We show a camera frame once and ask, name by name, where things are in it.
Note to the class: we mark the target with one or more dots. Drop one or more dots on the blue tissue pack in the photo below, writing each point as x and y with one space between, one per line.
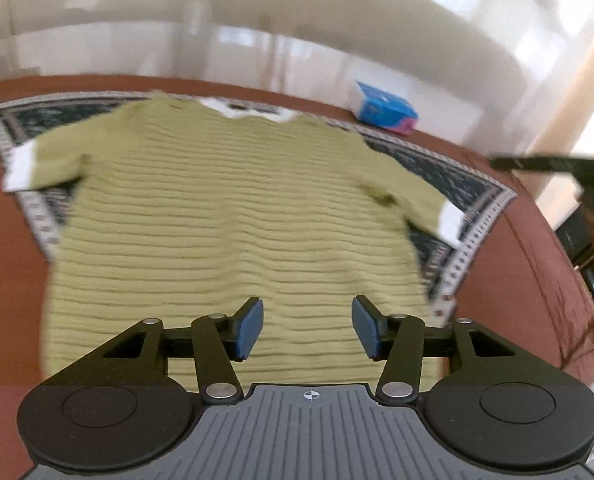
382 107

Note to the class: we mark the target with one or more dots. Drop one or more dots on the green ribbed knit sweater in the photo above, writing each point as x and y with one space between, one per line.
227 210

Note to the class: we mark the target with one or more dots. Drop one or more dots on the dark diamond-border patterned rug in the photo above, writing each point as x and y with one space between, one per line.
452 175

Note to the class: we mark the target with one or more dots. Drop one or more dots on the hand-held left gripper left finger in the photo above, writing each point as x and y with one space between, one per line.
249 327

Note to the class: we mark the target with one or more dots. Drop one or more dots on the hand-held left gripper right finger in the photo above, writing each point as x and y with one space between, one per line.
367 327

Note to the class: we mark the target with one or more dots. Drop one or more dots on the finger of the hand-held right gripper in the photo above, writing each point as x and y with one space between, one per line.
537 164

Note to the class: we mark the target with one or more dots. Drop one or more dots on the sheer white curtain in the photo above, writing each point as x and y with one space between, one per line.
327 20

